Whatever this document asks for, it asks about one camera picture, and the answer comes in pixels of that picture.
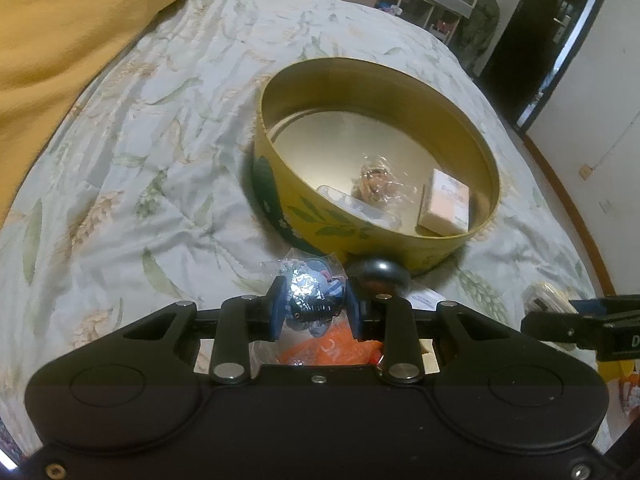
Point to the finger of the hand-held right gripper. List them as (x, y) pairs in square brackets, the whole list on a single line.
[(590, 306), (560, 330)]

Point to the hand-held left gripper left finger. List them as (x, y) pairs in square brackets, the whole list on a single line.
[(277, 310)]

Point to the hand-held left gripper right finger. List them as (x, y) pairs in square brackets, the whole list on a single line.
[(354, 310)]

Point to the pale yellow cartoon packet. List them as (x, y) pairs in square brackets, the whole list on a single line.
[(542, 300)]

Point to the orange cosmetic tube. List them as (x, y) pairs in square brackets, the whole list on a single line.
[(325, 350)]

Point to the clear bag of cotton swabs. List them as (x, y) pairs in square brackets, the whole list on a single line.
[(350, 202)]

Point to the clear bag of rubber bands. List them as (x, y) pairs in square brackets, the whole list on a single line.
[(377, 180)]

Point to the white pink rectangular packet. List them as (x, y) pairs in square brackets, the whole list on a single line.
[(445, 202)]

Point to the round yellow floral tin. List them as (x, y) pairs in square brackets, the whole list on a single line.
[(350, 135)]

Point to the black glossy domed case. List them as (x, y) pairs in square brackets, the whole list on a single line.
[(377, 272)]

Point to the yellow orange printed bag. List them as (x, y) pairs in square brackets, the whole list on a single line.
[(620, 390)]

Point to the floral bed quilt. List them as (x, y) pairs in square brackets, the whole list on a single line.
[(125, 160)]

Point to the green camouflage garment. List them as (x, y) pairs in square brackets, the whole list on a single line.
[(477, 25)]

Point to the white cluttered shelf unit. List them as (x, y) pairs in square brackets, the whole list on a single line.
[(440, 5)]

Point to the mustard yellow blanket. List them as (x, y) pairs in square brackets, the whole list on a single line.
[(50, 35)]

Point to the wall switch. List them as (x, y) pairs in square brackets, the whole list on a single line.
[(606, 205)]

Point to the wall socket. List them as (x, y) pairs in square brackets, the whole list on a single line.
[(584, 171)]

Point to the black door frame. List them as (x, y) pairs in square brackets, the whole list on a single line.
[(530, 35)]

